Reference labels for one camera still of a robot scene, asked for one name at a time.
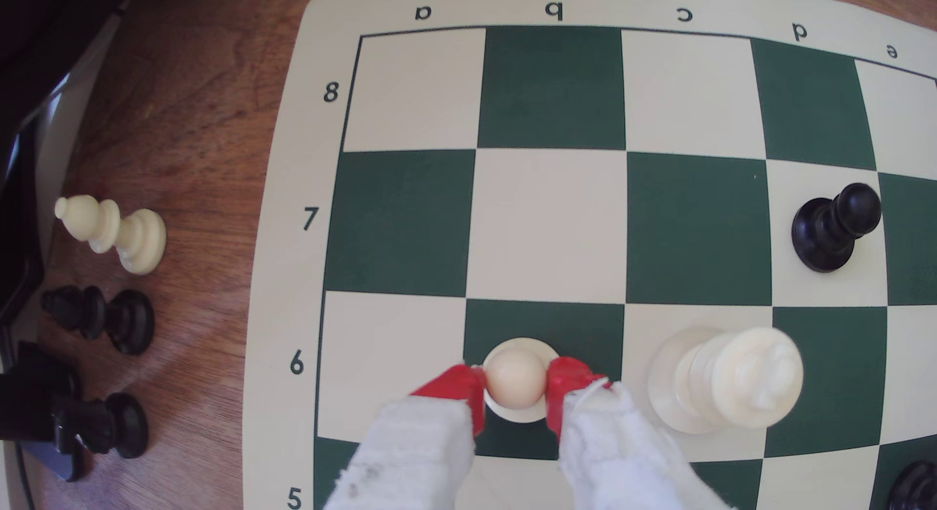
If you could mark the black pawn chess piece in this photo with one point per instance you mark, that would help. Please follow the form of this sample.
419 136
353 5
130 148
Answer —
128 321
827 232
919 492
121 426

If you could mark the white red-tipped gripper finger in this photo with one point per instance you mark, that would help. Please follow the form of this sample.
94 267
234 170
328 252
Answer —
615 459
410 459

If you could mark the green and cream chess mat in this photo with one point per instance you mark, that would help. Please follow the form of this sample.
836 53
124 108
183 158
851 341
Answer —
549 224

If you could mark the white pawn chess piece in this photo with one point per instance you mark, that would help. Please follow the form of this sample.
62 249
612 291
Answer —
516 378
135 239

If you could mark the white queen chess piece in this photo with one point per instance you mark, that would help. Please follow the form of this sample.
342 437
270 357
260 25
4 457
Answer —
732 378

